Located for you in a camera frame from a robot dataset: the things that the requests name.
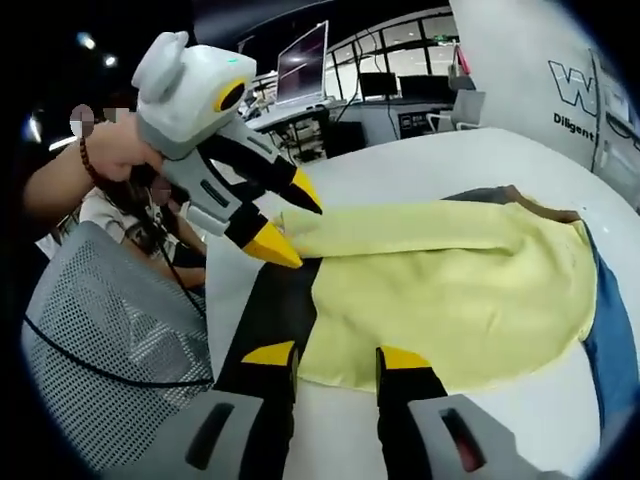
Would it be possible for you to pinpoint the white office chair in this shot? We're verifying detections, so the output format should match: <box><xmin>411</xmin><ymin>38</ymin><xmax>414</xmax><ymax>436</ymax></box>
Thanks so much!
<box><xmin>427</xmin><ymin>89</ymin><xmax>487</xmax><ymax>133</ymax></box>

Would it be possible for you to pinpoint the black computer tower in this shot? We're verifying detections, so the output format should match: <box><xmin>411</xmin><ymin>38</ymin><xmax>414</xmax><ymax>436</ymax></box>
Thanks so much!
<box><xmin>327</xmin><ymin>121</ymin><xmax>364</xmax><ymax>157</ymax></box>

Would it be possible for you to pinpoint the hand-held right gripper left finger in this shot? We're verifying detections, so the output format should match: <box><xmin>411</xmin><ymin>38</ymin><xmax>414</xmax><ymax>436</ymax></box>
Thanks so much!
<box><xmin>107</xmin><ymin>341</ymin><xmax>300</xmax><ymax>480</ymax></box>

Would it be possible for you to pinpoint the large curved monitor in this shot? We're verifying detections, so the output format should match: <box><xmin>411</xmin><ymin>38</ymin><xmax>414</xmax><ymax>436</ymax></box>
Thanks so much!
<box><xmin>276</xmin><ymin>20</ymin><xmax>330</xmax><ymax>107</ymax></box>

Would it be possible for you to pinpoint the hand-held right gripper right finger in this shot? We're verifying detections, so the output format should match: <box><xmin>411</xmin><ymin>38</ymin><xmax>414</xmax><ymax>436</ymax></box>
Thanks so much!
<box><xmin>374</xmin><ymin>344</ymin><xmax>571</xmax><ymax>480</ymax></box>

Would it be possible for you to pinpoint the yellow blue grey garment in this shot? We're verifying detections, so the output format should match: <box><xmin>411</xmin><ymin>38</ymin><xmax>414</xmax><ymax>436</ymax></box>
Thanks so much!
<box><xmin>213</xmin><ymin>183</ymin><xmax>640</xmax><ymax>451</ymax></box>

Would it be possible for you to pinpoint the small black monitor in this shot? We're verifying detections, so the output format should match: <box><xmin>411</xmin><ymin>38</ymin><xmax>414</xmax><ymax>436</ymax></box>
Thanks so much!
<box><xmin>398</xmin><ymin>74</ymin><xmax>454</xmax><ymax>102</ymax></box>
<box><xmin>358</xmin><ymin>72</ymin><xmax>399</xmax><ymax>99</ymax></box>

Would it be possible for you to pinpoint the grey desk with dark panel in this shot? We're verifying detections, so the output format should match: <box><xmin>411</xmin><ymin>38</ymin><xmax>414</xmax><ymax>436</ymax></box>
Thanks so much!
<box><xmin>339</xmin><ymin>99</ymin><xmax>457</xmax><ymax>147</ymax></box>

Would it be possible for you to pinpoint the black cable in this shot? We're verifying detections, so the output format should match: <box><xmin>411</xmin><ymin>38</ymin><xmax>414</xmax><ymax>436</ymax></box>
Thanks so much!
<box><xmin>22</xmin><ymin>184</ymin><xmax>215</xmax><ymax>387</ymax></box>

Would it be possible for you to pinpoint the grey mesh office chair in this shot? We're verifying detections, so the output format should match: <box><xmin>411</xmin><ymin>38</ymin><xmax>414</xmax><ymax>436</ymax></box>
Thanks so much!
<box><xmin>19</xmin><ymin>222</ymin><xmax>217</xmax><ymax>472</ymax></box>

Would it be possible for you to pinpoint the pink and grey hanging bag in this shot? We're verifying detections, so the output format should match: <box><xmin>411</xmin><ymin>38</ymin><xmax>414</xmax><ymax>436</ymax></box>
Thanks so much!
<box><xmin>452</xmin><ymin>47</ymin><xmax>474</xmax><ymax>92</ymax></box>

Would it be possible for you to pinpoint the person's left hand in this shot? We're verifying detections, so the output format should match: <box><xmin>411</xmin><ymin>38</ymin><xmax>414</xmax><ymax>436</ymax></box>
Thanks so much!
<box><xmin>89</xmin><ymin>113</ymin><xmax>165</xmax><ymax>184</ymax></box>

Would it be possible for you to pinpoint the brown bead bracelet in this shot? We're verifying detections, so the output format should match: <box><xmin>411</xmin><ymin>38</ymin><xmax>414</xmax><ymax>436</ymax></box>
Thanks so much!
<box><xmin>78</xmin><ymin>136</ymin><xmax>104</xmax><ymax>184</ymax></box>

